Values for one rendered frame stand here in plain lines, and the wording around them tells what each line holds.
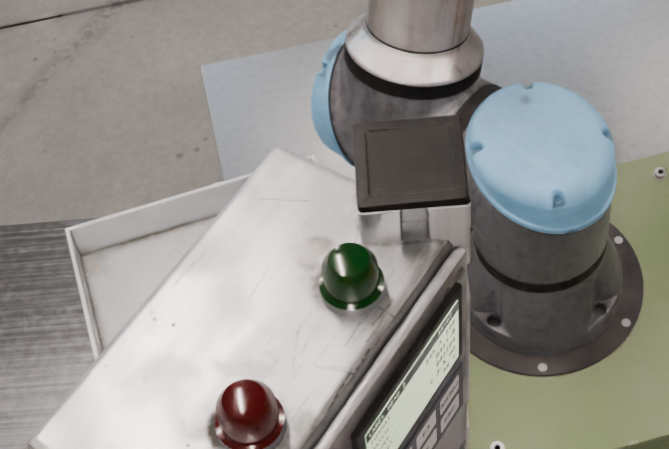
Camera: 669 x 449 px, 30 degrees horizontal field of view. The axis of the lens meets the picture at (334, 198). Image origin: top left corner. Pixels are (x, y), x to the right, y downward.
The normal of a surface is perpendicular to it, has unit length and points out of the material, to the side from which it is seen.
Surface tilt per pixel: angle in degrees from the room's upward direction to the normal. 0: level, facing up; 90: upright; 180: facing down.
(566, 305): 75
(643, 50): 0
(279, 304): 0
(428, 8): 79
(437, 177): 0
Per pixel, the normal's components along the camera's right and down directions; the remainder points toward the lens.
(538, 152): -0.02, -0.50
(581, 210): 0.47, 0.67
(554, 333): 0.05, 0.61
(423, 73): 0.11, -0.05
